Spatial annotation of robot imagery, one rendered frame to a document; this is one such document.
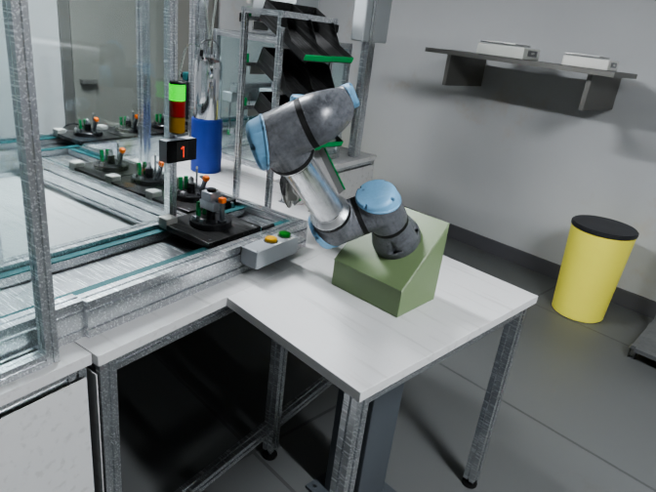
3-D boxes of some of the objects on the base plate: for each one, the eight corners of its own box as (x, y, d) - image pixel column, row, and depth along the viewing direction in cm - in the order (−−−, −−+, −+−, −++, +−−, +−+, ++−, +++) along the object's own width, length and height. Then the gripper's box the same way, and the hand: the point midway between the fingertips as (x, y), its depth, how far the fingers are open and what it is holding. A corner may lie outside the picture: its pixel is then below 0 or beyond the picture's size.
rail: (306, 246, 201) (308, 219, 197) (89, 338, 131) (86, 299, 127) (294, 241, 204) (296, 215, 199) (75, 329, 133) (72, 291, 129)
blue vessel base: (226, 171, 285) (228, 120, 275) (205, 176, 273) (206, 122, 263) (206, 164, 293) (207, 114, 282) (184, 168, 280) (184, 116, 270)
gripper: (302, 149, 164) (296, 215, 172) (318, 146, 171) (312, 210, 179) (280, 143, 168) (275, 208, 176) (297, 141, 175) (292, 203, 183)
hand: (287, 203), depth 179 cm, fingers closed
